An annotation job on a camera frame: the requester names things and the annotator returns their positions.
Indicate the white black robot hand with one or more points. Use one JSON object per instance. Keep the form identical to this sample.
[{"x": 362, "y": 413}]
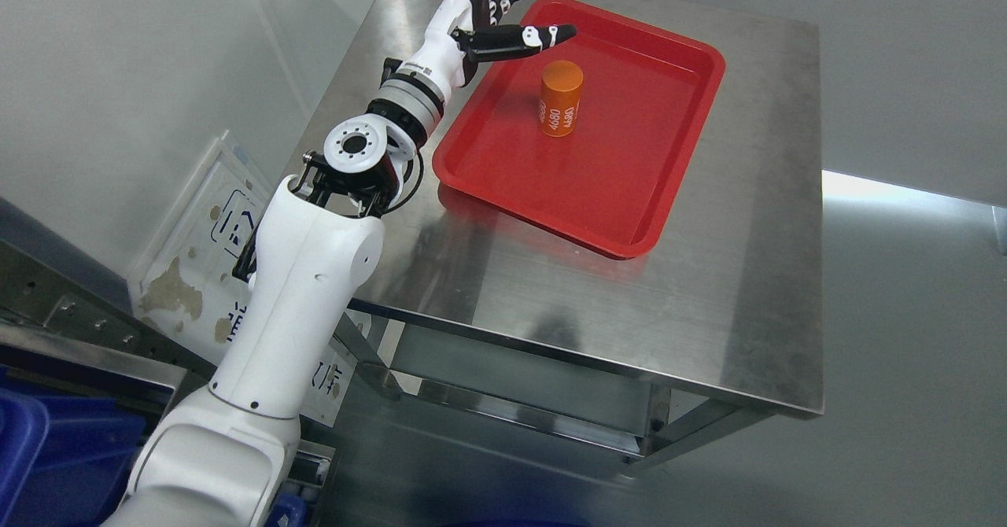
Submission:
[{"x": 460, "y": 36}]

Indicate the orange cylindrical capacitor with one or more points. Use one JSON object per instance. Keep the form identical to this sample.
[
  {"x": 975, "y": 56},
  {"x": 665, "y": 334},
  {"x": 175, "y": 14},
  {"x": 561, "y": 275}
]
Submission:
[{"x": 560, "y": 95}]

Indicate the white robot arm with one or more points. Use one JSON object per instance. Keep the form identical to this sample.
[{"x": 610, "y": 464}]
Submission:
[{"x": 360, "y": 171}]

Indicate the steel shelf rack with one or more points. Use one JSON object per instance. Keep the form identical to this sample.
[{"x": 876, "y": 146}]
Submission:
[{"x": 71, "y": 330}]

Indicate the red plastic tray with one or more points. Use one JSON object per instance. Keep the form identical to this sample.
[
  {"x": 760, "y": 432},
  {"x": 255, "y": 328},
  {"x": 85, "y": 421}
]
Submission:
[{"x": 608, "y": 185}]

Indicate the white floor sign board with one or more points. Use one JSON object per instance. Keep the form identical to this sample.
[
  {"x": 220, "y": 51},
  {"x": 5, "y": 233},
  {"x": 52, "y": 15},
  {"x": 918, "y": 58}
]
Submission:
[{"x": 224, "y": 236}]

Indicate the stainless steel table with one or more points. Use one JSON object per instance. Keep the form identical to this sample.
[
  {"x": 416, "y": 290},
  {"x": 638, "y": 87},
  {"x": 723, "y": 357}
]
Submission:
[{"x": 715, "y": 330}]

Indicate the blue bin lower far right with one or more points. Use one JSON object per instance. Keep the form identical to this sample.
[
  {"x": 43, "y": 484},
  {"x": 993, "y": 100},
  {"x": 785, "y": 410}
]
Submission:
[{"x": 64, "y": 458}]

